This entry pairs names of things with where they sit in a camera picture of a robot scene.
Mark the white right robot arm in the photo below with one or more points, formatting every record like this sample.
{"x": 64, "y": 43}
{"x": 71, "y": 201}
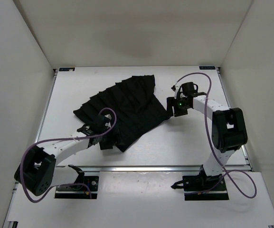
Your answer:
{"x": 228, "y": 129}

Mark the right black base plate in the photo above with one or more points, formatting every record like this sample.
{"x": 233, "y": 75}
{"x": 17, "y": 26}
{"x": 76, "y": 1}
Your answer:
{"x": 194, "y": 190}

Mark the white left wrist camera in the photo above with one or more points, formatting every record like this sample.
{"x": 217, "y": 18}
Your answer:
{"x": 107, "y": 120}

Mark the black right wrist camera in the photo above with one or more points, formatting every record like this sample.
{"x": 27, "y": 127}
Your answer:
{"x": 189, "y": 88}

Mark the left blue corner label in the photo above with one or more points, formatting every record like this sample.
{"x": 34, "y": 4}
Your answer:
{"x": 66, "y": 69}

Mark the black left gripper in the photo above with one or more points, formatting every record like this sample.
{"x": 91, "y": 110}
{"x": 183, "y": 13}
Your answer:
{"x": 114, "y": 139}

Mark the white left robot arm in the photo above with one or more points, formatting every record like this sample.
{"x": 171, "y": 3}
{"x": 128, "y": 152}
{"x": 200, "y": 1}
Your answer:
{"x": 39, "y": 171}

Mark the aluminium table rail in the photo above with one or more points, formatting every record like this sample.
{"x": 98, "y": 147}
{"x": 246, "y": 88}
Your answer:
{"x": 140, "y": 168}

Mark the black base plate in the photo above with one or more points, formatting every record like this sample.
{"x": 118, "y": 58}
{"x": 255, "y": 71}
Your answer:
{"x": 194, "y": 190}
{"x": 79, "y": 192}

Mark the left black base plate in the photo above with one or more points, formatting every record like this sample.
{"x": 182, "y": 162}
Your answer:
{"x": 79, "y": 192}

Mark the right blue corner label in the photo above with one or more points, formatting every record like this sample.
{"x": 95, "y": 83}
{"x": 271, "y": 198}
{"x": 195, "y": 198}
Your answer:
{"x": 207, "y": 67}

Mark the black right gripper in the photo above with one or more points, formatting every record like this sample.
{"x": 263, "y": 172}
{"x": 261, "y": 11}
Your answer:
{"x": 172, "y": 102}

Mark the black pleated skirt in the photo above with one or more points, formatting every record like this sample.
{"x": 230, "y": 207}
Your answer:
{"x": 136, "y": 107}

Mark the blue corner label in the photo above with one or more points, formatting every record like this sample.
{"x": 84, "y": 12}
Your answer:
{"x": 66, "y": 69}
{"x": 207, "y": 67}

